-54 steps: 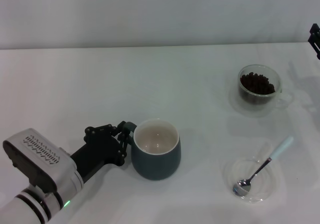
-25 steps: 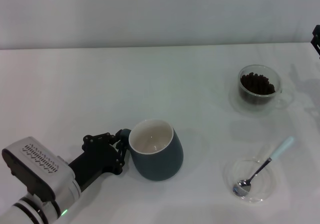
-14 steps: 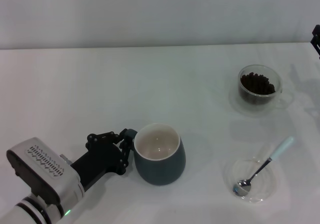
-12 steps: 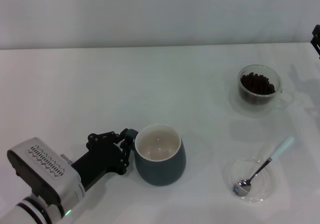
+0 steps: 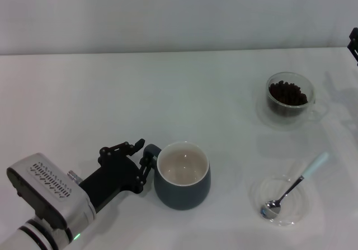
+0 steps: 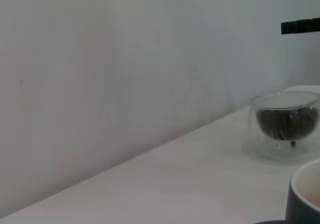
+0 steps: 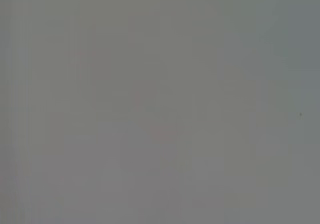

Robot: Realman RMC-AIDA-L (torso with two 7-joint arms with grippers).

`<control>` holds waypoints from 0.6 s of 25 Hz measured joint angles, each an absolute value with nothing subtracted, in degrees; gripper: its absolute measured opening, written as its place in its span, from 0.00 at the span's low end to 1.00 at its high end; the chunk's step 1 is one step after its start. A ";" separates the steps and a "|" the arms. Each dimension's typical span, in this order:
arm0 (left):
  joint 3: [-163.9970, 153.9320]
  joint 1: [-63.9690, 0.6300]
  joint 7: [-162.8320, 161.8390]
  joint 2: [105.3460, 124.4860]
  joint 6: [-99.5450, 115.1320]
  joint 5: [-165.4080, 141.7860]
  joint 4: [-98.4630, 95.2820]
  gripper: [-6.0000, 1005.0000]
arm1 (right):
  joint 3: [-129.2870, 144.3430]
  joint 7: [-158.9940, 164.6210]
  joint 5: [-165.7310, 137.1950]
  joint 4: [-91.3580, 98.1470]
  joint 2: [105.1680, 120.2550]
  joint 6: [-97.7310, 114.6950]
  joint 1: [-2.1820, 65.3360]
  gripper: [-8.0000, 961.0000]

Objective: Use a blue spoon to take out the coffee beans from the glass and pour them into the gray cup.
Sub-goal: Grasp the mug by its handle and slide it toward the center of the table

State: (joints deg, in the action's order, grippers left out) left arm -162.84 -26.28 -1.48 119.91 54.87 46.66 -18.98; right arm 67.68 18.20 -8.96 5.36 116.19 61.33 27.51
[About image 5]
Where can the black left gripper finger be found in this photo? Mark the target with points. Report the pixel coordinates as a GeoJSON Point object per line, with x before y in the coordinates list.
{"type": "Point", "coordinates": [120, 149]}
{"type": "Point", "coordinates": [145, 169]}

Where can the clear glass saucer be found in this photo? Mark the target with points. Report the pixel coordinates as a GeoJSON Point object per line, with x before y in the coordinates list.
{"type": "Point", "coordinates": [296, 205]}
{"type": "Point", "coordinates": [277, 124]}

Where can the dark teal ceramic mug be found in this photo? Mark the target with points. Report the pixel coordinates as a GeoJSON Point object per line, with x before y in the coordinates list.
{"type": "Point", "coordinates": [181, 197]}

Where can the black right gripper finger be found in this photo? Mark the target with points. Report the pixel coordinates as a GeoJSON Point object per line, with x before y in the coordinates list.
{"type": "Point", "coordinates": [354, 46]}

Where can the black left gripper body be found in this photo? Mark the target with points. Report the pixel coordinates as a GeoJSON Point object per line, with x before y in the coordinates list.
{"type": "Point", "coordinates": [112, 177]}

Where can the pile of coffee beans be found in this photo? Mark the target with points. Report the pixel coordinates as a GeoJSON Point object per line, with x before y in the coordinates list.
{"type": "Point", "coordinates": [288, 93]}

